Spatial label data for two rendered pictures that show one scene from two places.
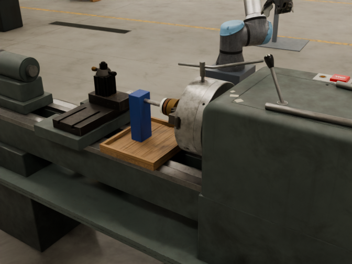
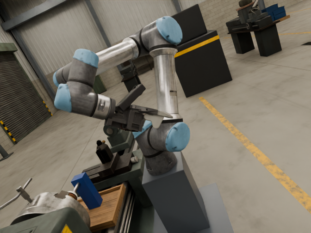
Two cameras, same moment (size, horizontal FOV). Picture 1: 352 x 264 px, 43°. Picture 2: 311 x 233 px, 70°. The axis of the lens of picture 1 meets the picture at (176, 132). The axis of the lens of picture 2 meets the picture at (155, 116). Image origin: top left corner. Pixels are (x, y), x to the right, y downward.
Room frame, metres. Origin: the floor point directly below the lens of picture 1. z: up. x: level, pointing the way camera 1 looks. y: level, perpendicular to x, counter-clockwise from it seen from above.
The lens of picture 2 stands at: (1.88, -1.18, 1.64)
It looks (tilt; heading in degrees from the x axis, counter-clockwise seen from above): 18 degrees down; 67
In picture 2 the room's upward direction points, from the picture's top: 25 degrees counter-clockwise
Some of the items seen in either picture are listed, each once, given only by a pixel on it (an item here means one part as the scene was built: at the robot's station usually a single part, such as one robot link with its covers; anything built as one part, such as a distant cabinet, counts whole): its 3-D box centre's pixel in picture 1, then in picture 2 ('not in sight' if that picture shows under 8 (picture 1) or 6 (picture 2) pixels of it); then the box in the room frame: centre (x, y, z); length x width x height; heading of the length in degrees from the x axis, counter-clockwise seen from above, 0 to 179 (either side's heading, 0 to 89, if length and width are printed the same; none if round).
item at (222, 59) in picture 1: (230, 57); (158, 156); (2.19, -0.28, 1.15); 0.15 x 0.15 x 0.10
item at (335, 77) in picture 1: (339, 79); not in sight; (1.57, -0.62, 1.26); 0.06 x 0.06 x 0.02; 56
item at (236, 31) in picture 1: (232, 35); (148, 135); (2.19, -0.29, 1.27); 0.13 x 0.12 x 0.14; 106
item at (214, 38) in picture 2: not in sight; (193, 48); (5.86, 3.82, 0.98); 1.81 x 1.22 x 1.95; 53
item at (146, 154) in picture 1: (150, 140); (93, 211); (1.80, 0.12, 0.88); 0.36 x 0.30 x 0.04; 146
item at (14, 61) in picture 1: (17, 78); (116, 131); (2.32, 0.87, 1.01); 0.30 x 0.20 x 0.29; 56
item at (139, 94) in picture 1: (140, 116); (87, 191); (1.83, 0.16, 1.00); 0.08 x 0.06 x 0.23; 146
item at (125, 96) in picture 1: (110, 98); (108, 164); (2.04, 0.32, 1.00); 0.20 x 0.10 x 0.05; 56
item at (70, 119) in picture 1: (98, 111); (105, 170); (2.00, 0.38, 0.95); 0.43 x 0.18 x 0.04; 146
